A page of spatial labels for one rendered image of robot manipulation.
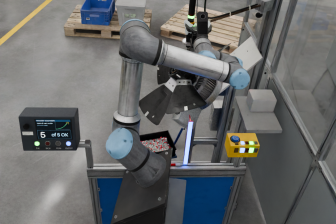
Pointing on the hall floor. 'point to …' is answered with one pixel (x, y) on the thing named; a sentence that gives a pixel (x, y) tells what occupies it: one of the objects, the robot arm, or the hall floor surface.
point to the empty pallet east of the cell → (231, 27)
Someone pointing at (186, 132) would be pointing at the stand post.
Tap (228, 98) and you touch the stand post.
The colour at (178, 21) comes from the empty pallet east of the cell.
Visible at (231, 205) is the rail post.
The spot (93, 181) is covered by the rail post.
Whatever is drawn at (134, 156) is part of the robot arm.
